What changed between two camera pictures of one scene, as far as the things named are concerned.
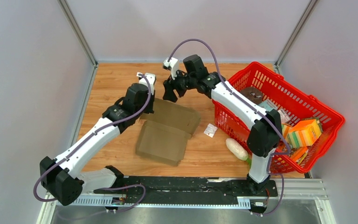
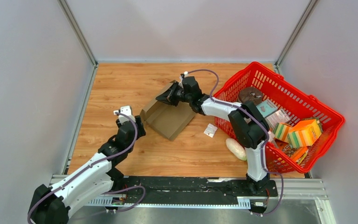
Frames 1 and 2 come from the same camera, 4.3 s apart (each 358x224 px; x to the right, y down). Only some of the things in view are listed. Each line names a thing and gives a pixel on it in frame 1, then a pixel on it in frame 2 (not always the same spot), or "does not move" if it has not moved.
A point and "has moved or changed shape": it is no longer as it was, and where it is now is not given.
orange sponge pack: x=304 y=134 does not move
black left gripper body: x=149 y=107 to x=141 y=130
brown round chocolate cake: x=252 y=94 does not move
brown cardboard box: x=164 y=133 has moved or changed shape
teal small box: x=268 y=105 does not move
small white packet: x=210 y=130 does not move
